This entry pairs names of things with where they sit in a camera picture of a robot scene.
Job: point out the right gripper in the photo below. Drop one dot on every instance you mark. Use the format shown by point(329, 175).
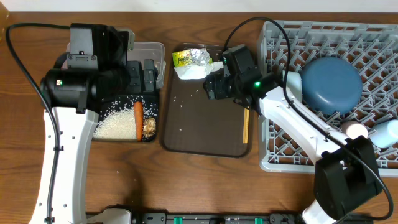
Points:
point(216, 85)

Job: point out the orange carrot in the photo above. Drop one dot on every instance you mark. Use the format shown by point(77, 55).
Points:
point(139, 119)

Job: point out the pile of white rice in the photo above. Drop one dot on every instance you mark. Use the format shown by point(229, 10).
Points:
point(116, 124)

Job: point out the clear plastic bin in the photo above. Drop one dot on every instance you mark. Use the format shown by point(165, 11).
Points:
point(112, 58)

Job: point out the yellow-green snack wrapper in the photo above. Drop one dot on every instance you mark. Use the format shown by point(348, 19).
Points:
point(181, 58)

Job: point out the white blue cup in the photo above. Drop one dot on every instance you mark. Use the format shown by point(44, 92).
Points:
point(384, 134)

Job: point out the wooden chopstick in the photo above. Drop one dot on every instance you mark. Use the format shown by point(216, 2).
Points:
point(245, 126)

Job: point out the brown serving tray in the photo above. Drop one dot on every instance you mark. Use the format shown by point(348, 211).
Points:
point(191, 123)

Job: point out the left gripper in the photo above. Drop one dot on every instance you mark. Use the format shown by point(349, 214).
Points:
point(137, 83)

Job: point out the aluminium foil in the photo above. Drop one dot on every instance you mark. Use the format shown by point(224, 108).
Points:
point(200, 57)

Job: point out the white pink cup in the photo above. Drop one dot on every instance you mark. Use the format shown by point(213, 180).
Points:
point(354, 129)

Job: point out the large blue plate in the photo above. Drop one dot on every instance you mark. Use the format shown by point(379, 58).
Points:
point(331, 85)

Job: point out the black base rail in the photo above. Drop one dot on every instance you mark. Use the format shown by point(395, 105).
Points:
point(217, 219)

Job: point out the grey dishwasher rack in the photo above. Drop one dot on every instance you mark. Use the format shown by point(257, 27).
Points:
point(371, 48)

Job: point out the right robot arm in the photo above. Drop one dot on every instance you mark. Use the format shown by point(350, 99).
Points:
point(346, 172)

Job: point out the light blue rice bowl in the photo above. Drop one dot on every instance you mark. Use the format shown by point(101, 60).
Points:
point(293, 83)

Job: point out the white paper napkin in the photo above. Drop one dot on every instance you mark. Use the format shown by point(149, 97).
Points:
point(197, 72)

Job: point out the brown morel mushroom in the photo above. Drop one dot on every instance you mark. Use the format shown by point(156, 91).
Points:
point(149, 127)

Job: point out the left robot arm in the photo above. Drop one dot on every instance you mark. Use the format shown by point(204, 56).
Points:
point(74, 116)

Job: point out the black plastic tray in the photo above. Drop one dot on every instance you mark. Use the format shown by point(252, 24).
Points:
point(124, 121)

